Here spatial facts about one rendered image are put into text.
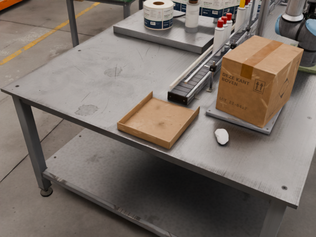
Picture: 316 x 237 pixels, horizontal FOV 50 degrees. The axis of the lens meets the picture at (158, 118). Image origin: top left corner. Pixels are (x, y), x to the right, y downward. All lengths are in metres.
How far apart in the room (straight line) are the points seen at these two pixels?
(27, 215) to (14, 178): 0.37
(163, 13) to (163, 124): 0.99
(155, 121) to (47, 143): 1.43
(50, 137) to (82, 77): 1.05
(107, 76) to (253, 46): 0.79
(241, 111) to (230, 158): 0.26
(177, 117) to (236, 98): 0.28
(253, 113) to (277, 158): 0.22
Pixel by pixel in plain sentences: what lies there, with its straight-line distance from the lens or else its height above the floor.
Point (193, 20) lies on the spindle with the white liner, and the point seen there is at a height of 0.96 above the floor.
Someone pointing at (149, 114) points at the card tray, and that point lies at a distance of 1.58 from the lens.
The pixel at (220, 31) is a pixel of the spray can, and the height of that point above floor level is 1.03.
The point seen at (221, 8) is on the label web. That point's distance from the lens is 2.47.
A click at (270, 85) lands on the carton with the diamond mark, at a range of 1.43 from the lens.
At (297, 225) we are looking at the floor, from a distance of 2.35.
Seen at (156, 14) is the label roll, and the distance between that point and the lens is 2.31.
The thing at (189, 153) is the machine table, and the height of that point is 0.83.
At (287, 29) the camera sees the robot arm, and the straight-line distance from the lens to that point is 2.08.
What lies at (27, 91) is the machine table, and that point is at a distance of 1.86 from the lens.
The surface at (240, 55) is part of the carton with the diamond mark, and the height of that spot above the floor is 1.12.
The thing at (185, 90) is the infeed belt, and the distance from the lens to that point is 1.67.
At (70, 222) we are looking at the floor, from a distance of 2.24.
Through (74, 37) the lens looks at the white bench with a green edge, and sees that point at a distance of 3.75.
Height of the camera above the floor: 1.77
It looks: 37 degrees down
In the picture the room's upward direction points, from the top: 1 degrees clockwise
